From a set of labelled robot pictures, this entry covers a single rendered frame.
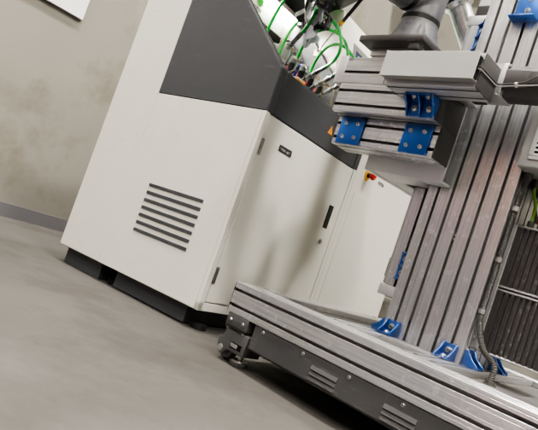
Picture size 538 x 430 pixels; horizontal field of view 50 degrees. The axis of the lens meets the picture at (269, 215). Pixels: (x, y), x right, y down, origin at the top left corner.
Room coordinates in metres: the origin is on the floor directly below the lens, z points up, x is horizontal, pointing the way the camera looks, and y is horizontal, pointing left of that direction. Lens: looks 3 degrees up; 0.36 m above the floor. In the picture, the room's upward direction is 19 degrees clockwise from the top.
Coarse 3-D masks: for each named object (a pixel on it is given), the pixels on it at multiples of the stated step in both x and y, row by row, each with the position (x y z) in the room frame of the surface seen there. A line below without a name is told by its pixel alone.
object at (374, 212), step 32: (320, 32) 2.77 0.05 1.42; (352, 32) 2.79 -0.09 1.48; (352, 192) 2.51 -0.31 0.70; (384, 192) 2.75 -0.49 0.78; (352, 224) 2.58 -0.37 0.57; (384, 224) 2.83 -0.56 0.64; (352, 256) 2.66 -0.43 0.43; (384, 256) 2.92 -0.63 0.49; (320, 288) 2.52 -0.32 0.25; (352, 288) 2.74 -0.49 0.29
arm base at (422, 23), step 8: (408, 16) 1.64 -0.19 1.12; (416, 16) 1.62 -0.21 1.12; (424, 16) 1.62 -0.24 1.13; (432, 16) 1.62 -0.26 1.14; (400, 24) 1.65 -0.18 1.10; (408, 24) 1.62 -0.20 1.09; (416, 24) 1.61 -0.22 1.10; (424, 24) 1.61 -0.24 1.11; (432, 24) 1.62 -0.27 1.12; (400, 32) 1.62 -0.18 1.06; (408, 32) 1.61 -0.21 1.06; (416, 32) 1.61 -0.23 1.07; (424, 32) 1.61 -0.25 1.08; (432, 32) 1.62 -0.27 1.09; (432, 40) 1.62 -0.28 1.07
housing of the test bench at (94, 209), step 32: (160, 0) 2.41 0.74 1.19; (160, 32) 2.37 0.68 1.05; (128, 64) 2.45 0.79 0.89; (160, 64) 2.32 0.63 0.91; (128, 96) 2.40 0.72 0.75; (128, 128) 2.36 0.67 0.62; (96, 160) 2.43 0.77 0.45; (128, 160) 2.31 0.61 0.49; (96, 192) 2.39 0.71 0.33; (96, 224) 2.34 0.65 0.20; (96, 256) 2.30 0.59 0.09
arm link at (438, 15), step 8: (416, 0) 1.61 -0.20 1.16; (424, 0) 1.61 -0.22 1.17; (432, 0) 1.61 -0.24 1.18; (440, 0) 1.62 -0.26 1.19; (448, 0) 1.66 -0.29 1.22; (400, 8) 1.65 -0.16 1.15; (408, 8) 1.63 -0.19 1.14; (416, 8) 1.63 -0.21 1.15; (424, 8) 1.62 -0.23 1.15; (432, 8) 1.62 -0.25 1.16; (440, 8) 1.63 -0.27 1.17; (440, 16) 1.64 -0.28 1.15; (440, 24) 1.65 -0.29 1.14
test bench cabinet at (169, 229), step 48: (144, 144) 2.28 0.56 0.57; (192, 144) 2.12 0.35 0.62; (240, 144) 1.98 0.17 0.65; (144, 192) 2.22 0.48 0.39; (192, 192) 2.07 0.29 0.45; (240, 192) 1.95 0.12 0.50; (144, 240) 2.16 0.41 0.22; (192, 240) 2.02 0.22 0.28; (144, 288) 2.15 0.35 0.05; (192, 288) 1.97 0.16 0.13
